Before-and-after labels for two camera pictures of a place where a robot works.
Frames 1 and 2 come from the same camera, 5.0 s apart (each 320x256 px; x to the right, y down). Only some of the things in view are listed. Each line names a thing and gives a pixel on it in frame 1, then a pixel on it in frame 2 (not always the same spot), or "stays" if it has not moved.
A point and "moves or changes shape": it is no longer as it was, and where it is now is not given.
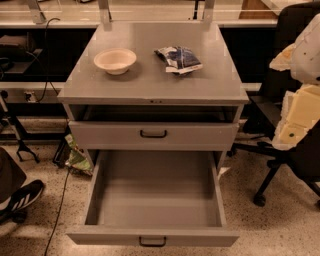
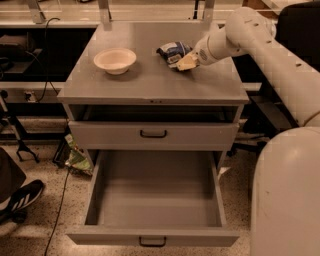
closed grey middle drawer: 117,136 stays
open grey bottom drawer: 159,198 stays
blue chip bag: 179,60 moves or changes shape
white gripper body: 307,55 -> 200,54
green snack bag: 78,159 stays
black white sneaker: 16,209 stays
